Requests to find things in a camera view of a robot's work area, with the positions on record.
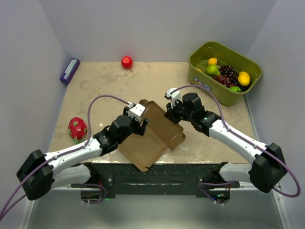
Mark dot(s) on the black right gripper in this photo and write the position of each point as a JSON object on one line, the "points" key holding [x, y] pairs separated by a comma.
{"points": [[170, 112]]}

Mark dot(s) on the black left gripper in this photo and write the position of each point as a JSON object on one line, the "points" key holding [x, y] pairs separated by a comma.
{"points": [[139, 130]]}

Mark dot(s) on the brown cardboard box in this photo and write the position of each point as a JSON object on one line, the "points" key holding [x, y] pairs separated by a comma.
{"points": [[161, 136]]}

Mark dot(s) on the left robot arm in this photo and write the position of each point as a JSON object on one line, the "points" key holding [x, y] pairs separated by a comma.
{"points": [[37, 174]]}

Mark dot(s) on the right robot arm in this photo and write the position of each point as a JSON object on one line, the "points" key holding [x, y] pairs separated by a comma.
{"points": [[263, 169]]}

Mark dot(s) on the purple rectangular box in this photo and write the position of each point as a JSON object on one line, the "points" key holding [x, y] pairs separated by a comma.
{"points": [[70, 70]]}

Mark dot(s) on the green pear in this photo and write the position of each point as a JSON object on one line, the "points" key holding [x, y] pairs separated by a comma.
{"points": [[213, 70]]}

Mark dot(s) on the red dragon fruit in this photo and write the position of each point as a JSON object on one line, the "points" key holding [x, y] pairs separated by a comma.
{"points": [[77, 129]]}

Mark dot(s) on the orange fruit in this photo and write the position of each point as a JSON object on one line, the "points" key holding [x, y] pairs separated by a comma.
{"points": [[212, 61]]}

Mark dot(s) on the dark purple grapes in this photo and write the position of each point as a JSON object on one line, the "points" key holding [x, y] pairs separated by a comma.
{"points": [[228, 77]]}

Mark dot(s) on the green plastic tub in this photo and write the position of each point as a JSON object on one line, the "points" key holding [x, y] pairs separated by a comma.
{"points": [[225, 56]]}

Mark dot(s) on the green apple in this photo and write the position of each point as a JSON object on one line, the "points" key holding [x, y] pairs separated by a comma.
{"points": [[235, 89]]}

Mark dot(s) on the red apple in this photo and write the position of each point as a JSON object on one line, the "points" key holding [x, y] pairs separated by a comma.
{"points": [[127, 62]]}

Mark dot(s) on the yellow lemon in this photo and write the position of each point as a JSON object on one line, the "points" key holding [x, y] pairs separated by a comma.
{"points": [[244, 79]]}

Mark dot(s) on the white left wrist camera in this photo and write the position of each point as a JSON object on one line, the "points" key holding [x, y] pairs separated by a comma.
{"points": [[137, 112]]}

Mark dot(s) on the aluminium frame rail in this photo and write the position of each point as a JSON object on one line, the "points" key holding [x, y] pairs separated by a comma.
{"points": [[265, 167]]}

